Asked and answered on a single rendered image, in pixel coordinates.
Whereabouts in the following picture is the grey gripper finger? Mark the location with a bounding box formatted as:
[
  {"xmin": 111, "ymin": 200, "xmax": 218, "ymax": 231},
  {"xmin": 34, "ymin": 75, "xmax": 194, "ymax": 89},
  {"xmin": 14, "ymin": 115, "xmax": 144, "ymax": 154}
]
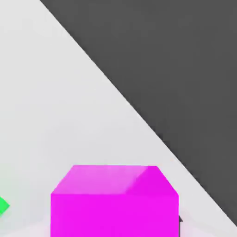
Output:
[{"xmin": 178, "ymin": 215, "xmax": 204, "ymax": 237}]

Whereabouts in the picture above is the small magenta cube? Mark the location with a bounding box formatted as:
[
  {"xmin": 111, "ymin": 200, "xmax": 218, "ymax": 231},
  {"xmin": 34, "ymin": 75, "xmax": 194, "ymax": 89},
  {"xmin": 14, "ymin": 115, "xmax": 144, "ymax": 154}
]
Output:
[{"xmin": 50, "ymin": 164, "xmax": 180, "ymax": 237}]

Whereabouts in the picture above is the small green cube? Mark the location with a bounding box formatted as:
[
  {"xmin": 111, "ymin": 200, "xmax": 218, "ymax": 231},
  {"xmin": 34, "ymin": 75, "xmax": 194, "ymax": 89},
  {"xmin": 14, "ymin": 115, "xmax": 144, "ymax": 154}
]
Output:
[{"xmin": 0, "ymin": 196, "xmax": 11, "ymax": 217}]

